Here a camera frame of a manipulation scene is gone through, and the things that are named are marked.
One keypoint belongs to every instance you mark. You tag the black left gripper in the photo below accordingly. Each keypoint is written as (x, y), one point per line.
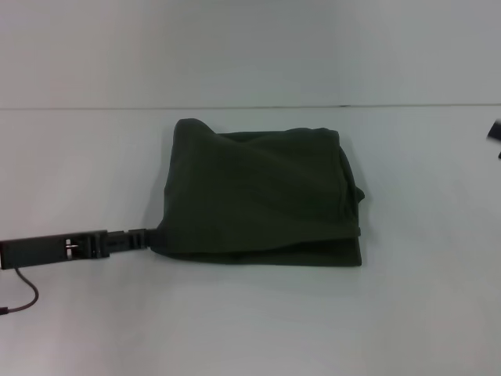
(39, 248)

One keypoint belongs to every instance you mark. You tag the dark green t-shirt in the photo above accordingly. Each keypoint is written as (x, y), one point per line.
(254, 196)

